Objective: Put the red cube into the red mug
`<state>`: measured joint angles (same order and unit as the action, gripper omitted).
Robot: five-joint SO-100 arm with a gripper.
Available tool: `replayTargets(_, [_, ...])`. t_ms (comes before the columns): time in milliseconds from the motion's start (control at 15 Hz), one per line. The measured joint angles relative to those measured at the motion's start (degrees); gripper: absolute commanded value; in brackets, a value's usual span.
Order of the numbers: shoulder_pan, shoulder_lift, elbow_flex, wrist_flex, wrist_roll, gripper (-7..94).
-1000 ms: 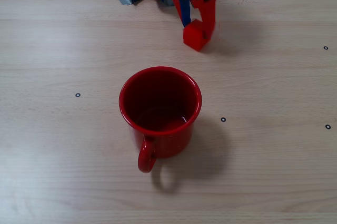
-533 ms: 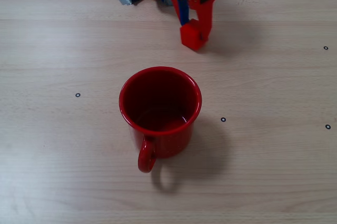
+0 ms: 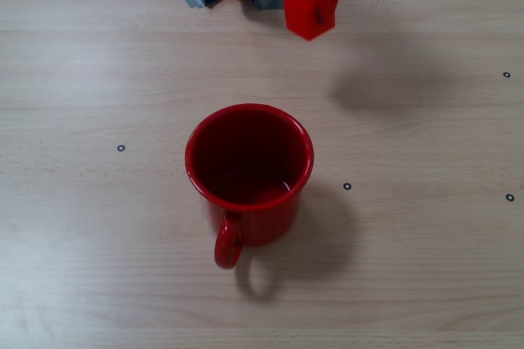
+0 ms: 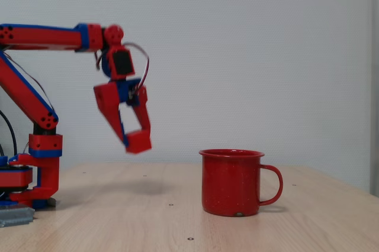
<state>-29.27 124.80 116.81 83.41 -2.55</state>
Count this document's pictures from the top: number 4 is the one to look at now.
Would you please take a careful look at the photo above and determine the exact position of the black cable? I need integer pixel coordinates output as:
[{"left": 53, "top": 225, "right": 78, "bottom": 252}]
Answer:
[{"left": 0, "top": 109, "right": 18, "bottom": 160}]

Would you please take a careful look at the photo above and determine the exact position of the red cube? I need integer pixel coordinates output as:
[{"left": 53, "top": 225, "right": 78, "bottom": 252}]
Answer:
[{"left": 123, "top": 129, "right": 153, "bottom": 155}]

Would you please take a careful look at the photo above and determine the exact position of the grey duct tape piece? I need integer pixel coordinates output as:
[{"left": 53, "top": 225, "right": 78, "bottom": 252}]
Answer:
[{"left": 0, "top": 206, "right": 36, "bottom": 228}]

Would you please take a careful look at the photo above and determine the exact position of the red enamel mug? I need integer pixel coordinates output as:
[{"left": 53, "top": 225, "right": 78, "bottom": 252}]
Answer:
[{"left": 198, "top": 148, "right": 284, "bottom": 217}]

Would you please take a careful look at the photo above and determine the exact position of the red servo wire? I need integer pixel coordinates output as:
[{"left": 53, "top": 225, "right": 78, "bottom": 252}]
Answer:
[{"left": 122, "top": 42, "right": 150, "bottom": 89}]

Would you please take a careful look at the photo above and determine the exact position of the thin wire along arm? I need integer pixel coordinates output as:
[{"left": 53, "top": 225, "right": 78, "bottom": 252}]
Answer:
[{"left": 2, "top": 52, "right": 56, "bottom": 111}]

